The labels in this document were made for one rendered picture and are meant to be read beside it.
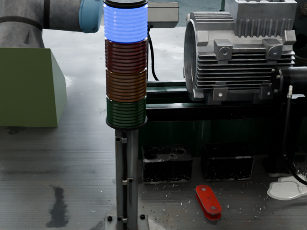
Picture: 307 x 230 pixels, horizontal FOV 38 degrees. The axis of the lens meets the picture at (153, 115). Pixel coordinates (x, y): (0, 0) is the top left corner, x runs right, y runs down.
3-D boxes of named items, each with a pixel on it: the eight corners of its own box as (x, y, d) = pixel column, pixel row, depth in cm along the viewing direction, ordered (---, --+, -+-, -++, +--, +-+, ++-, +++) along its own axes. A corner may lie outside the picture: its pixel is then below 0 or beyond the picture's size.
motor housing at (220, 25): (259, 77, 112) (271, 1, 103) (287, 113, 96) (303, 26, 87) (180, 79, 110) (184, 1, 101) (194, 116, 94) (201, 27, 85)
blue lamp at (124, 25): (145, 28, 66) (145, -3, 64) (149, 42, 60) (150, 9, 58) (103, 29, 65) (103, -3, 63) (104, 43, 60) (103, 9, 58)
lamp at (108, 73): (144, 85, 70) (145, 57, 68) (148, 102, 65) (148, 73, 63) (105, 86, 69) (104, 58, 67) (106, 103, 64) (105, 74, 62)
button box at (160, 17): (175, 28, 119) (174, 8, 119) (179, 22, 112) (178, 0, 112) (109, 28, 117) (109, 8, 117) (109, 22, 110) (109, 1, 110)
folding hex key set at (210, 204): (193, 192, 91) (193, 185, 90) (208, 190, 91) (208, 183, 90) (207, 222, 83) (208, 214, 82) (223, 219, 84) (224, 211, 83)
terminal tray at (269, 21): (274, 22, 101) (279, -10, 98) (292, 38, 92) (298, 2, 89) (222, 23, 100) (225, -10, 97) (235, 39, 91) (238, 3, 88)
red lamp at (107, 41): (145, 57, 68) (145, 28, 66) (148, 73, 63) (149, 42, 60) (104, 58, 67) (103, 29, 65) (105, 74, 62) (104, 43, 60)
